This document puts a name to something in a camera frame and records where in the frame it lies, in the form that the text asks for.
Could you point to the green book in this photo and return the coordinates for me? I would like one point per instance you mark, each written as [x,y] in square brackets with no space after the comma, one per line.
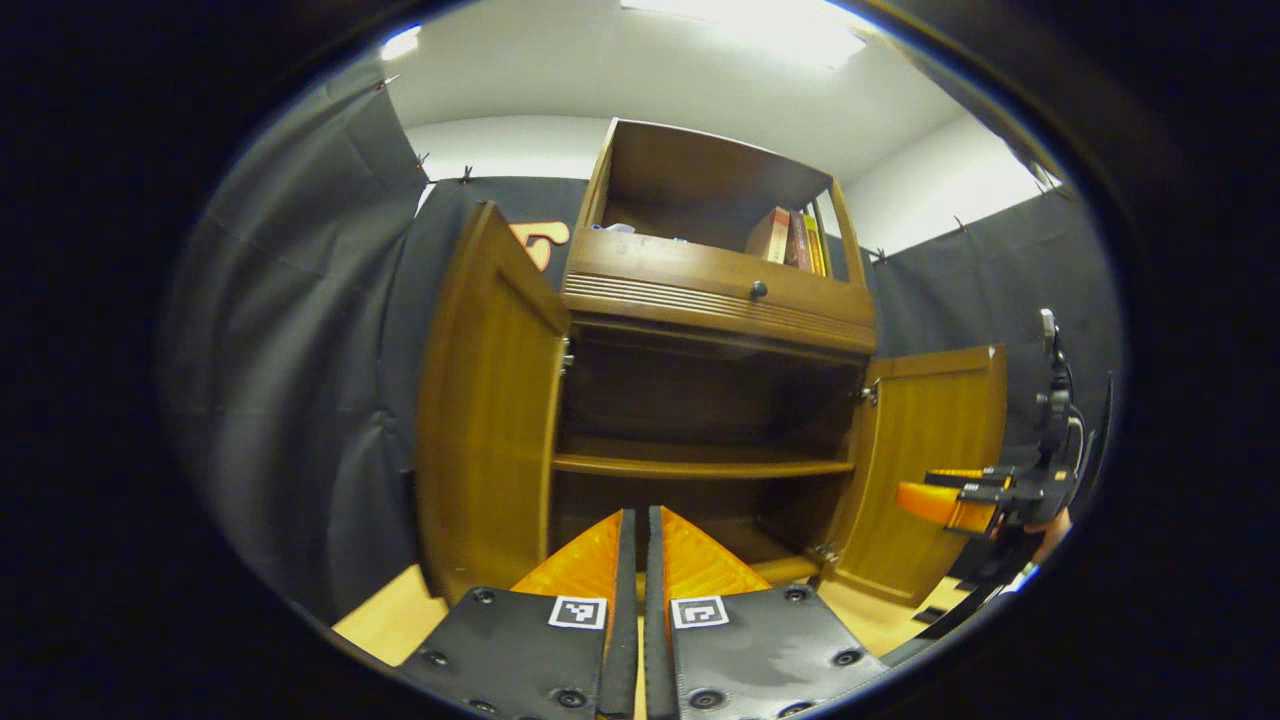
[824,248]

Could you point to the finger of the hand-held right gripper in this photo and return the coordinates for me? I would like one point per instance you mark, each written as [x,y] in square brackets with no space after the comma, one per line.
[975,492]

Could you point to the wooden double-door shoe cabinet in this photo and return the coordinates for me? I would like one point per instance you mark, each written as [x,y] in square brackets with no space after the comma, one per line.
[700,170]

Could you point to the small ceiling light panel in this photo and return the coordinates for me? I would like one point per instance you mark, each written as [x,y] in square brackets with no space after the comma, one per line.
[400,42]

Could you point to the wooden shoe cabinet door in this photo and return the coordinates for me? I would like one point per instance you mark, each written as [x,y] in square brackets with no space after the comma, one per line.
[920,430]
[490,420]

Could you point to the metal door hinge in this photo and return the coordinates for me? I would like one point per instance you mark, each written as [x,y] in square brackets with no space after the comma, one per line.
[868,392]
[566,356]
[825,553]

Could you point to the wooden inner cabinet shelf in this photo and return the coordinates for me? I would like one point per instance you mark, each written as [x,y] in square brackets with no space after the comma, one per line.
[700,462]

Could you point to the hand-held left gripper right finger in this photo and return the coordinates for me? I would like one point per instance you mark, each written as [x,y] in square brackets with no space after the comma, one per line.
[655,650]

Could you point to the large ceiling light panel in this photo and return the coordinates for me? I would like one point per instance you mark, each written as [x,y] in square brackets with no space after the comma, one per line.
[760,25]

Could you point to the wooden cabinet drawer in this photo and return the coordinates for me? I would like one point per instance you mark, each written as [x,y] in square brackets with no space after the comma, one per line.
[680,275]

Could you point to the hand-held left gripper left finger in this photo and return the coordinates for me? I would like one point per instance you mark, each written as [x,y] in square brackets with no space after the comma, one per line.
[622,640]

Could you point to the yellow book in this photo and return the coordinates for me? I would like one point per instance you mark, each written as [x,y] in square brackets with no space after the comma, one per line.
[814,245]

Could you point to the tan hardcover book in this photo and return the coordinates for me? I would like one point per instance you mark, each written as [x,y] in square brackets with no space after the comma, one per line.
[768,235]

